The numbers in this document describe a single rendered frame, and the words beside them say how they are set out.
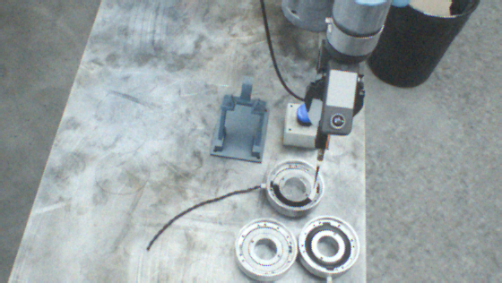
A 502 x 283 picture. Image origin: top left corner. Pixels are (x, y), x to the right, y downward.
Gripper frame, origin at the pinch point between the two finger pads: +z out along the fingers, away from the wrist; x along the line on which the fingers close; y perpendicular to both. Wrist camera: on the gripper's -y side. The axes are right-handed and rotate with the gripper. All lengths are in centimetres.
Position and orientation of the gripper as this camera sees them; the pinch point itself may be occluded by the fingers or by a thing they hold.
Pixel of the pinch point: (324, 126)
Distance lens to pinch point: 101.5
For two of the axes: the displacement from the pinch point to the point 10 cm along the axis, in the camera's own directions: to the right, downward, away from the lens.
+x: -9.9, -1.6, 0.2
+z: -0.7, 5.3, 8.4
